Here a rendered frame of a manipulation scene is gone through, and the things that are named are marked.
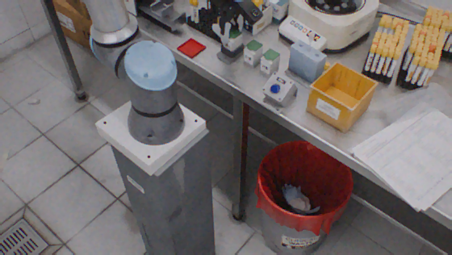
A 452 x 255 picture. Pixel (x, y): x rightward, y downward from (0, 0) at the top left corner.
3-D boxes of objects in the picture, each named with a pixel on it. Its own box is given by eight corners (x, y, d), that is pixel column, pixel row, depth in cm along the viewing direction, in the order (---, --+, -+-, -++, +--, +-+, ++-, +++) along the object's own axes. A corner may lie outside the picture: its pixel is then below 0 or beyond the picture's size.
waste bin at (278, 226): (232, 231, 197) (233, 176, 163) (281, 178, 215) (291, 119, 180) (303, 286, 181) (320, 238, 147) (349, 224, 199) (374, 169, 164)
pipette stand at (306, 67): (284, 73, 136) (287, 48, 128) (299, 62, 139) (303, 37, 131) (309, 89, 131) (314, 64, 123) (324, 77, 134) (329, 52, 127)
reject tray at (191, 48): (177, 49, 143) (176, 47, 142) (190, 39, 146) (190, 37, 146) (191, 58, 140) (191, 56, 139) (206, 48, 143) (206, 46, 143)
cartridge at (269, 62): (259, 72, 136) (260, 55, 131) (268, 64, 138) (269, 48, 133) (269, 77, 134) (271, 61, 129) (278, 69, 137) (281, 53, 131)
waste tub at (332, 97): (304, 110, 126) (309, 85, 118) (330, 85, 132) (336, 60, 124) (345, 135, 120) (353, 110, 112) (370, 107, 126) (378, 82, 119)
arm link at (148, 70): (147, 121, 105) (141, 77, 95) (117, 91, 111) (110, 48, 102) (187, 100, 110) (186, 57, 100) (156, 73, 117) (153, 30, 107)
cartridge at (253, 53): (243, 63, 139) (243, 46, 134) (252, 55, 141) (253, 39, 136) (253, 68, 137) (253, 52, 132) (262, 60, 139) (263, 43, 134)
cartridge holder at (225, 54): (216, 56, 141) (216, 48, 138) (235, 43, 145) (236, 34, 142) (228, 64, 138) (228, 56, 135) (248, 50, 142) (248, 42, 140)
